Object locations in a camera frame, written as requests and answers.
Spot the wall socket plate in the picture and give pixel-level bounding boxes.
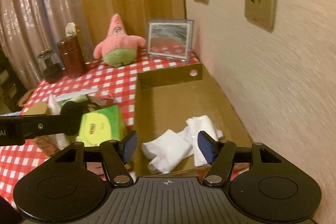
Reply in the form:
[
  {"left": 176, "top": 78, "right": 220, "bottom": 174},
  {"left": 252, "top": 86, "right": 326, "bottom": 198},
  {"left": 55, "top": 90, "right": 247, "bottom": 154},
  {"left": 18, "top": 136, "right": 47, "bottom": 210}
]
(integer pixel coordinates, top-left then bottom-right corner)
[{"left": 244, "top": 0, "right": 277, "bottom": 32}]

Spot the brown cardboard tray box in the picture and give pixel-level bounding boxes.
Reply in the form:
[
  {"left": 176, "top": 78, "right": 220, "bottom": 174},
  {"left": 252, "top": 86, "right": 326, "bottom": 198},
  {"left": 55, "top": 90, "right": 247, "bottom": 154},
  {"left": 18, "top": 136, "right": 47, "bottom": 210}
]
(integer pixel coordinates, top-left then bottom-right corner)
[{"left": 133, "top": 64, "right": 252, "bottom": 176}]

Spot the red white checkered tablecloth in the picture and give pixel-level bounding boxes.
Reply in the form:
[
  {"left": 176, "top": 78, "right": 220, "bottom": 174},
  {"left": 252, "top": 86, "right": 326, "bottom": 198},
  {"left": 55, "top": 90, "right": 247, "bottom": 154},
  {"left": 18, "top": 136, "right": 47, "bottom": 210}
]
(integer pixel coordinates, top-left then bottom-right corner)
[{"left": 0, "top": 44, "right": 250, "bottom": 210}]

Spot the clear plastic bag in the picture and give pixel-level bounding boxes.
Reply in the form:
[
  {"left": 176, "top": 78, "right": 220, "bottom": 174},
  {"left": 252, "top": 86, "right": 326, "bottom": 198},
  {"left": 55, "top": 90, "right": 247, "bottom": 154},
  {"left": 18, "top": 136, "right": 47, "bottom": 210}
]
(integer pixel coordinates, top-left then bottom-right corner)
[{"left": 47, "top": 89, "right": 113, "bottom": 150}]

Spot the white wooden holder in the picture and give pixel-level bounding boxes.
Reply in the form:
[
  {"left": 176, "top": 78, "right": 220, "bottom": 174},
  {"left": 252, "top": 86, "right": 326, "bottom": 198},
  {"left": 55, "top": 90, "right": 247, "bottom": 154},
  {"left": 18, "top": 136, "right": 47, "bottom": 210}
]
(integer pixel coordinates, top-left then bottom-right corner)
[{"left": 65, "top": 22, "right": 79, "bottom": 36}]

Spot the grey sheer curtain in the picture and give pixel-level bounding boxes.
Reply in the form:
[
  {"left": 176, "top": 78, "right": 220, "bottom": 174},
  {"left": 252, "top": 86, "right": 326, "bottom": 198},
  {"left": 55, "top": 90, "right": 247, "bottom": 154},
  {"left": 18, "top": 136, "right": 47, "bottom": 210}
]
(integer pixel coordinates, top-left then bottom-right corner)
[{"left": 1, "top": 0, "right": 93, "bottom": 89}]

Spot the pink Patrick star plush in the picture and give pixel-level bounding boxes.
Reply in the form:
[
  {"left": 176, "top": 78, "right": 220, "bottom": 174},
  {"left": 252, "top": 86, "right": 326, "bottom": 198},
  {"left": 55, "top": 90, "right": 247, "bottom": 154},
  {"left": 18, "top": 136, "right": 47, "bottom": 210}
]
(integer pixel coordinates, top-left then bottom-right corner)
[{"left": 93, "top": 14, "right": 146, "bottom": 68}]

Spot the green tissue box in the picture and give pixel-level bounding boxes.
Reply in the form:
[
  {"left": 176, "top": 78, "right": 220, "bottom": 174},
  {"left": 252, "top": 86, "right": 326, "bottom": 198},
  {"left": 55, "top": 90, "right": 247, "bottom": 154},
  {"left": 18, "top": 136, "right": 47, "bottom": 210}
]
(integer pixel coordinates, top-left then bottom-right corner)
[{"left": 76, "top": 105, "right": 127, "bottom": 147}]

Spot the brown cylindrical canister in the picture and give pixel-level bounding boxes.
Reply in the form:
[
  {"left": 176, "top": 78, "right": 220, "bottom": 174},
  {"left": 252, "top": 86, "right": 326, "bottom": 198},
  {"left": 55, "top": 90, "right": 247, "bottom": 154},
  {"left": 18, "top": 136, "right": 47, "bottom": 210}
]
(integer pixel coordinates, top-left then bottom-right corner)
[{"left": 57, "top": 35, "right": 87, "bottom": 79}]

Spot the white cloth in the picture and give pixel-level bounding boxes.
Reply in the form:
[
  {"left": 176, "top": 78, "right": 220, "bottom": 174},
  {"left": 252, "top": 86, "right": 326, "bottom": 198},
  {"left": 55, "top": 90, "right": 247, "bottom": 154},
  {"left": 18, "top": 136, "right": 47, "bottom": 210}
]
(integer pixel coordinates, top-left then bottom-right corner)
[{"left": 141, "top": 115, "right": 224, "bottom": 174}]

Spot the snack jar with gold lid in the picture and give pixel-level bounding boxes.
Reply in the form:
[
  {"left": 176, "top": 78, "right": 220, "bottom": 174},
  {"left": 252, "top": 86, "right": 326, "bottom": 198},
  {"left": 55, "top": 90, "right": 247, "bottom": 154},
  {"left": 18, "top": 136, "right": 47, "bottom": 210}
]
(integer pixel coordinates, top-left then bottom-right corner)
[{"left": 24, "top": 101, "right": 63, "bottom": 158}]

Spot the wicker basket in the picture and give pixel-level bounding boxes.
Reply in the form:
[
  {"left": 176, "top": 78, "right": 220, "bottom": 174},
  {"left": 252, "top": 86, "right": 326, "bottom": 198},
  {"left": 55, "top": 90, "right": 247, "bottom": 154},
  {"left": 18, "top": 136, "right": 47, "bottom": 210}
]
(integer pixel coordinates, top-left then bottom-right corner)
[{"left": 17, "top": 89, "right": 35, "bottom": 107}]

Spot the clear framed picture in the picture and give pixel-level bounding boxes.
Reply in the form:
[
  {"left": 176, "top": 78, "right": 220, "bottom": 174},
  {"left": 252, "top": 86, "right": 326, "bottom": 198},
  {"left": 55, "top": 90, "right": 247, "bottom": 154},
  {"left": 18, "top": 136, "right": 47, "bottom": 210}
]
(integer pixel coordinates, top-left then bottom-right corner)
[{"left": 146, "top": 19, "right": 194, "bottom": 63}]

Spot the glass jar with black base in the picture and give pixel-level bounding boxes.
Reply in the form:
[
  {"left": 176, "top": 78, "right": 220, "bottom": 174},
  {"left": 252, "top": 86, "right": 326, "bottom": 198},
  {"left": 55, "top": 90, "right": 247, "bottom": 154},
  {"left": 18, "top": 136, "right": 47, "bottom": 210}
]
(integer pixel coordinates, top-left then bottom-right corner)
[{"left": 37, "top": 49, "right": 63, "bottom": 84}]

